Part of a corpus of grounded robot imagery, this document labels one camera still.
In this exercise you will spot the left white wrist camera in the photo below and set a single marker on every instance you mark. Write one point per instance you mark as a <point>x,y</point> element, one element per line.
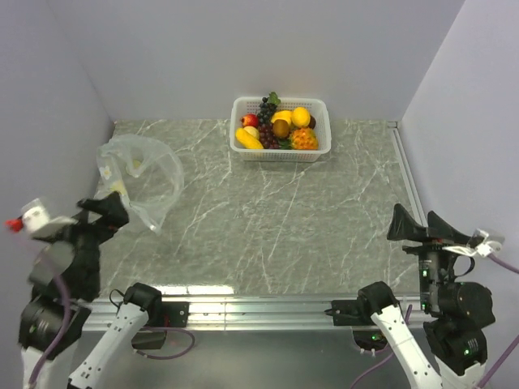
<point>39,221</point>

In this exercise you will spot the yellow lemon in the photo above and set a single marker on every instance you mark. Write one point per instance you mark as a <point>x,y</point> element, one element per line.
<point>252,131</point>

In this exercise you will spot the transparent plastic bag with fruit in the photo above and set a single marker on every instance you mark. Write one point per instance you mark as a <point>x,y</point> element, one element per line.
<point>146,173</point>

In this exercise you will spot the red grape bunch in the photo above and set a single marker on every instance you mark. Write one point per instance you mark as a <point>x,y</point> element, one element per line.
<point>267,137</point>

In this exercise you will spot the yellow fruit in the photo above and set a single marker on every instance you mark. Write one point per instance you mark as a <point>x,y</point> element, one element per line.
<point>300,117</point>
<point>247,140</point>

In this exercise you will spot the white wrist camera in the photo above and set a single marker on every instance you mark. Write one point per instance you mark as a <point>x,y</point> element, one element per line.
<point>39,221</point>
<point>484,242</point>

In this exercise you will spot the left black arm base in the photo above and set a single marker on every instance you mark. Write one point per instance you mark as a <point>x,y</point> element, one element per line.
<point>172,319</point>

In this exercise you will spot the dark purple grape bunch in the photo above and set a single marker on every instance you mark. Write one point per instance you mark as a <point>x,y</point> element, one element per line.
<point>268,107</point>

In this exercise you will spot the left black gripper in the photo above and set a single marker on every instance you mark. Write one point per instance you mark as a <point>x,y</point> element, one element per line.
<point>112,210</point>

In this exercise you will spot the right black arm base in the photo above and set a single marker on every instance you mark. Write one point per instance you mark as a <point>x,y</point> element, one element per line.
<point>349,313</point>

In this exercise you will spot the brown kiwi fruit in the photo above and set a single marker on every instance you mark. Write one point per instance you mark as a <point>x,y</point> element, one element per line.
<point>281,128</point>

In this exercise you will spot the white perforated plastic basket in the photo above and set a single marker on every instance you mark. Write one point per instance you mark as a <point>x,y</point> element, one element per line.
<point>250,104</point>

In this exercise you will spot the red apple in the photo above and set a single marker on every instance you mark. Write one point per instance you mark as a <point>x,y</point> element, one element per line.
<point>249,119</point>

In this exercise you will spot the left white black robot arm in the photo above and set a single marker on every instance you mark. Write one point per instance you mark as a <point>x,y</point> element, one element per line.
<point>65,278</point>

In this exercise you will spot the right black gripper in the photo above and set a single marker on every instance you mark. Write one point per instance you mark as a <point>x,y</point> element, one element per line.
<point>443,235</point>

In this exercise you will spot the dark purple passion fruit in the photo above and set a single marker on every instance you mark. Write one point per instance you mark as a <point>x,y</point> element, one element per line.
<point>312,121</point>

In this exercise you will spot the orange spiky pineapple toy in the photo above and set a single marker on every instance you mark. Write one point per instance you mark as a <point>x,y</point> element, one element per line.
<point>300,139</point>

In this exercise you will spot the aluminium mounting rail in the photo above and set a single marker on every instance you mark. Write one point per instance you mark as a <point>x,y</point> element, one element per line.
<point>233,313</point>

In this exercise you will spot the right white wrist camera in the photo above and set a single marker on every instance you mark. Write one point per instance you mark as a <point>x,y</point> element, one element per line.
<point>484,242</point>

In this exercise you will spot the yellow bell pepper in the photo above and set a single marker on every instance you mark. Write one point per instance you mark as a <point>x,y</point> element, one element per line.
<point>285,115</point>

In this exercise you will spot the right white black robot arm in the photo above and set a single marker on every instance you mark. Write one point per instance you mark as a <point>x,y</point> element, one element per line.
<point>459,310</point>

